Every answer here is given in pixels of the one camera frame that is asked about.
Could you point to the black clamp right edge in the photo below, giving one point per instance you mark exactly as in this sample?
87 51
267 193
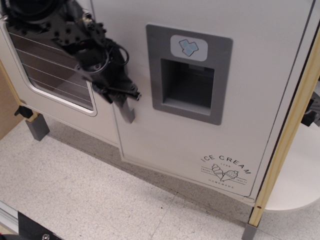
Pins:
312 112

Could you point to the aluminium rail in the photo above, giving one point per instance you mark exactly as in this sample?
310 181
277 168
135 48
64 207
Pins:
9 218

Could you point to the light wooden side post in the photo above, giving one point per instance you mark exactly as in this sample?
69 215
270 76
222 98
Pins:
299 103

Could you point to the white oven door with window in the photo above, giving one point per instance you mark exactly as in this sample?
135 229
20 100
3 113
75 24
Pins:
46 81

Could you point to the white round table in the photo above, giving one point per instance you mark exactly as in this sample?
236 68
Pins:
298 183

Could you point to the grey right cabinet foot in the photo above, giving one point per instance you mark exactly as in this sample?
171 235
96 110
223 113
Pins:
249 232

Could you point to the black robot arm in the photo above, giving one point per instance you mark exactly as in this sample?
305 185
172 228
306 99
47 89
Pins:
71 28

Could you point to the grey cabinet foot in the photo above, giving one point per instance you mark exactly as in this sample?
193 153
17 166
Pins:
249 232
38 127

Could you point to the grey left cabinet foot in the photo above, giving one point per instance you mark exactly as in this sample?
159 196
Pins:
38 127

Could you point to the black clamp knob left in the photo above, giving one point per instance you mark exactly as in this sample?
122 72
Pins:
24 111

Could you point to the grey ice dispenser panel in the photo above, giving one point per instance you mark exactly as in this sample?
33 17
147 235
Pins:
188 72

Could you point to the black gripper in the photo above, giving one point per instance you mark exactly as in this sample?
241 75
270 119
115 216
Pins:
110 80

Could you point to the white fridge door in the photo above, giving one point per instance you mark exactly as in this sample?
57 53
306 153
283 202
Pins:
271 40

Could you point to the grey fridge door handle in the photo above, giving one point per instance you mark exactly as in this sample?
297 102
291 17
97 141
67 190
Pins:
128 114

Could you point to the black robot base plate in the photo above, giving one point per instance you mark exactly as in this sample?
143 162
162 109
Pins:
28 229

